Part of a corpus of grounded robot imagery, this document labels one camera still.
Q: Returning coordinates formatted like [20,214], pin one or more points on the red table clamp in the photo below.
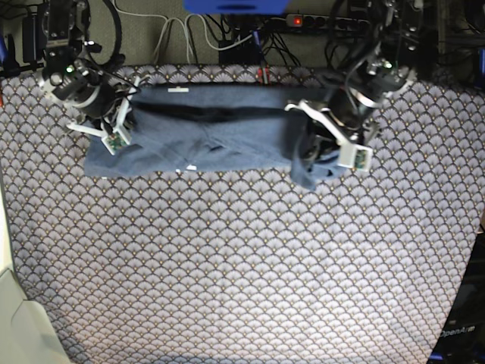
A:
[264,75]

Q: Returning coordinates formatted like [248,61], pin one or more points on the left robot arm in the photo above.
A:
[396,33]

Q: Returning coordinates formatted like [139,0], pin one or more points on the blue T-shirt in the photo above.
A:
[213,127]

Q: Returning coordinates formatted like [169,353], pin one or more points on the fan-patterned table cloth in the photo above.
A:
[245,266]

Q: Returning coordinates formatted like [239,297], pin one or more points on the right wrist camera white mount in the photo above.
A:
[114,132]

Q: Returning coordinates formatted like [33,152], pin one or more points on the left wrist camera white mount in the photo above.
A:
[351,155]

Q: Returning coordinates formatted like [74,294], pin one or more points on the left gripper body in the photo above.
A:
[356,93]

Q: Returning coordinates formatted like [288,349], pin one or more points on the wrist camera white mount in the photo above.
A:
[351,155]
[114,132]

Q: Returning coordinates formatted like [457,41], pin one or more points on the black power strip red switch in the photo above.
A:
[319,22]

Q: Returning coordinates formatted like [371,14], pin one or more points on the blue box overhead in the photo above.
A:
[236,6]

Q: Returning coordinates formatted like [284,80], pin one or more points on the black box under table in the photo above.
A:
[244,54]

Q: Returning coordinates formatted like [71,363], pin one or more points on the black power adapter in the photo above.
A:
[31,39]

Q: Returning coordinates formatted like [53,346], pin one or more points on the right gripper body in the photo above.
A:
[78,86]

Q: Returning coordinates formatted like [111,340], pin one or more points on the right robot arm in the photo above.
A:
[66,27]

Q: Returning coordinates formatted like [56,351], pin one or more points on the cream plastic furniture corner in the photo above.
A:
[27,335]

